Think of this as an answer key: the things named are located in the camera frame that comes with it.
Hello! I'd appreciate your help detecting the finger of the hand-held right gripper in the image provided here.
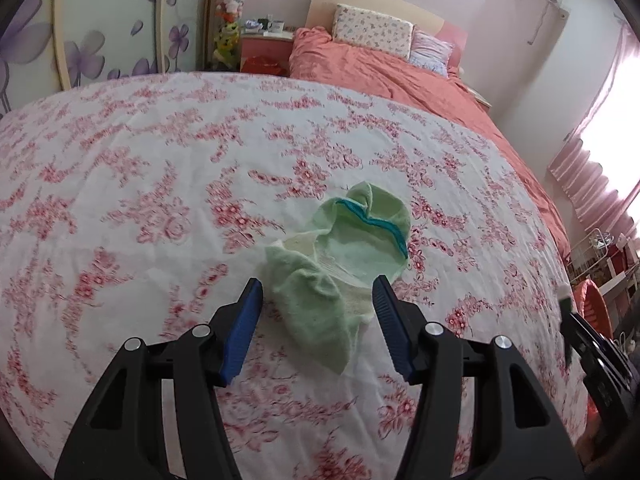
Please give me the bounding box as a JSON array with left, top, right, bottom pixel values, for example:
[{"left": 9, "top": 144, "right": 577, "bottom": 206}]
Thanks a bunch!
[{"left": 559, "top": 297, "right": 598, "bottom": 368}]

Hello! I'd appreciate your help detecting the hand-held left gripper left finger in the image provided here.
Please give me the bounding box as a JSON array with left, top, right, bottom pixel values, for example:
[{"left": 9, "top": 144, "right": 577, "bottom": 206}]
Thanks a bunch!
[{"left": 54, "top": 277, "right": 264, "bottom": 480}]

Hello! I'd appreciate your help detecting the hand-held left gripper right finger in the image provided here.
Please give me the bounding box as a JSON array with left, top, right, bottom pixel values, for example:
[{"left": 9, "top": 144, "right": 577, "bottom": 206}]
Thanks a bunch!
[{"left": 372, "top": 274, "right": 586, "bottom": 480}]

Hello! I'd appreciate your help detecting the red plastic basket with liner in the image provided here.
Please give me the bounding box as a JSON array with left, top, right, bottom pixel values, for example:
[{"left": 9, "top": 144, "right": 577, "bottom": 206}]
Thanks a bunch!
[{"left": 572, "top": 280, "right": 616, "bottom": 421}]

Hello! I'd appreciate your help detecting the light green sock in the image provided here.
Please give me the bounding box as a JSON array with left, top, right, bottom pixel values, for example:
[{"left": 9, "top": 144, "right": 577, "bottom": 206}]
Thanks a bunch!
[{"left": 264, "top": 180, "right": 412, "bottom": 375}]

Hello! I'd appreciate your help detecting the pink curtain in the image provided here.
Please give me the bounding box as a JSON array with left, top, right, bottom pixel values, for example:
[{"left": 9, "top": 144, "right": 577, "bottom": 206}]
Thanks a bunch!
[{"left": 547, "top": 25, "right": 640, "bottom": 266}]

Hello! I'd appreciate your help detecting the red floral white cloth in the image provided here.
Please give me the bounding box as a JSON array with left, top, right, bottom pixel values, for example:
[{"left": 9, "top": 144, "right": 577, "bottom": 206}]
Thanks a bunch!
[{"left": 0, "top": 71, "right": 588, "bottom": 480}]

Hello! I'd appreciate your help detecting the salmon duvet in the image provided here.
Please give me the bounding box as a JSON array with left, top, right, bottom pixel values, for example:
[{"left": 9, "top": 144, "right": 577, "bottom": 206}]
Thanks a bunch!
[{"left": 288, "top": 26, "right": 571, "bottom": 261}]

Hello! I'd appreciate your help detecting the pink blue striped pillow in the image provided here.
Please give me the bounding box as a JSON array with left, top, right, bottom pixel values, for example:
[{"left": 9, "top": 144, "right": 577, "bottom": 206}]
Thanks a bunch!
[{"left": 410, "top": 30, "right": 456, "bottom": 77}]

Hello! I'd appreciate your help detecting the pink nightstand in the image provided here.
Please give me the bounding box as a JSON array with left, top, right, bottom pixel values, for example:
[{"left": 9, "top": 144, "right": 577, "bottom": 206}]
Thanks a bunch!
[{"left": 240, "top": 30, "right": 294, "bottom": 78}]

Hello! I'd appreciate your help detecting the green plush toy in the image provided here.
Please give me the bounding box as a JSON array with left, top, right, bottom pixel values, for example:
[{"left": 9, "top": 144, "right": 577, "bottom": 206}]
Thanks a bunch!
[{"left": 214, "top": 22, "right": 241, "bottom": 63}]

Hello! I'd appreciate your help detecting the floral print pillow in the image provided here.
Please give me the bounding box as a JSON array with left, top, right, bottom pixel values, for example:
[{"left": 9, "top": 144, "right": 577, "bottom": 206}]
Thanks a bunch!
[{"left": 332, "top": 3, "right": 416, "bottom": 59}]

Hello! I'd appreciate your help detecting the wardrobe with purple flower doors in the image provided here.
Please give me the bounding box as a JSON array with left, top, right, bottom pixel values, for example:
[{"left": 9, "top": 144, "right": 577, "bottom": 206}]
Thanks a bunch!
[{"left": 0, "top": 0, "right": 216, "bottom": 121}]

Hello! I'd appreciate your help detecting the white wire rack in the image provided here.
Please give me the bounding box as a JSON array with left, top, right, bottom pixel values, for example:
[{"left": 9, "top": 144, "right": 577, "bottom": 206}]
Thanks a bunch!
[{"left": 567, "top": 227, "right": 640, "bottom": 291}]

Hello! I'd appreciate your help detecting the white wall conduit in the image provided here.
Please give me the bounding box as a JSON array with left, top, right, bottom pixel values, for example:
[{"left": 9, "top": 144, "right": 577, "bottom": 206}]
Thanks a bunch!
[{"left": 510, "top": 0, "right": 571, "bottom": 46}]

